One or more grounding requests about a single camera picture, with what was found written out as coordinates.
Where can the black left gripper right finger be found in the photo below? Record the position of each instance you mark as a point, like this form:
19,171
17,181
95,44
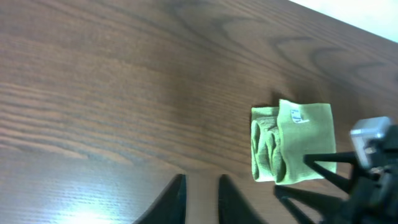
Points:
232,206

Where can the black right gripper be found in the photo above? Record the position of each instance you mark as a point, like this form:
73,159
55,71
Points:
373,189

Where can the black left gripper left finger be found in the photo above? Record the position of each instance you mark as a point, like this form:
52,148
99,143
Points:
170,206

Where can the light green microfiber cloth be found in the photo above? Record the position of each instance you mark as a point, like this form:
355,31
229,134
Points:
282,135

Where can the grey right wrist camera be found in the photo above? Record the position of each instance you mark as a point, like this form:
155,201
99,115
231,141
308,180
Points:
364,131

